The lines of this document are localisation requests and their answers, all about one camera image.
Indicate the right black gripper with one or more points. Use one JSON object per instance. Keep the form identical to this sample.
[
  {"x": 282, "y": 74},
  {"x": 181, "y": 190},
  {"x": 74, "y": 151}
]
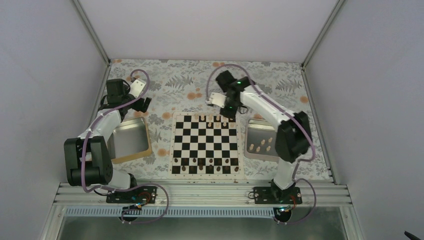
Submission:
[{"x": 230, "y": 114}]

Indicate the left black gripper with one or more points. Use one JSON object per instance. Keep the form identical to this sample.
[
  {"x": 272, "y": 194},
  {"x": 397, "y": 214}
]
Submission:
[{"x": 138, "y": 106}]

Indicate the metal tray with light pieces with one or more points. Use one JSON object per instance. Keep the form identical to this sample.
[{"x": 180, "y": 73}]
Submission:
[{"x": 260, "y": 141}]

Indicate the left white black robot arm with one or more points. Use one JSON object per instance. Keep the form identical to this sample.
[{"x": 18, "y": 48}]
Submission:
[{"x": 87, "y": 158}]

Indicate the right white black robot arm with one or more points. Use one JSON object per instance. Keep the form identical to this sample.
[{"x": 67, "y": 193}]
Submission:
[{"x": 293, "y": 135}]

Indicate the empty metal tray wooden rim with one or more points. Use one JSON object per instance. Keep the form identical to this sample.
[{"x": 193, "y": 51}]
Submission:
[{"x": 130, "y": 141}]

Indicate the floral patterned table mat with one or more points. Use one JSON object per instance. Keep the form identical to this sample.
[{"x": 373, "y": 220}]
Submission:
[{"x": 181, "y": 86}]

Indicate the black white chessboard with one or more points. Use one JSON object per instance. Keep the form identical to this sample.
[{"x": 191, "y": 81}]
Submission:
[{"x": 192, "y": 139}]

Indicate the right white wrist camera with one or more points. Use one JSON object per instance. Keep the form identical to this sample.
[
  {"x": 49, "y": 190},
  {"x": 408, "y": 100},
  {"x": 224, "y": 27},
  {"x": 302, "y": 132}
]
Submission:
[{"x": 216, "y": 99}]

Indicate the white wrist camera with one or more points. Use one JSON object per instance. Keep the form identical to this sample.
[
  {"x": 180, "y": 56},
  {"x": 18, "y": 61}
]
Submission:
[
  {"x": 216, "y": 99},
  {"x": 137, "y": 87}
]

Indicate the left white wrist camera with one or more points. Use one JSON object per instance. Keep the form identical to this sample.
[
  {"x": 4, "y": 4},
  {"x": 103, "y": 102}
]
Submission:
[{"x": 137, "y": 87}]

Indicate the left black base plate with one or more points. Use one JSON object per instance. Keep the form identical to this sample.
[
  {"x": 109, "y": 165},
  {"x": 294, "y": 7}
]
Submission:
[{"x": 142, "y": 195}]

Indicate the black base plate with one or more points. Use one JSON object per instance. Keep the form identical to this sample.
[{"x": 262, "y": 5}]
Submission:
[
  {"x": 266, "y": 195},
  {"x": 142, "y": 195}
]

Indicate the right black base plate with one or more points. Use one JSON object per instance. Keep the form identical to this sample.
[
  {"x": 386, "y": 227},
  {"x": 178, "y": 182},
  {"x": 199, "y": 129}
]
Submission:
[{"x": 266, "y": 195}]

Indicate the aluminium rail frame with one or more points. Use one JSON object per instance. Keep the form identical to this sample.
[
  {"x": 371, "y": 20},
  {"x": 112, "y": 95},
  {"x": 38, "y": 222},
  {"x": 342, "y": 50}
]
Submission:
[{"x": 213, "y": 194}]

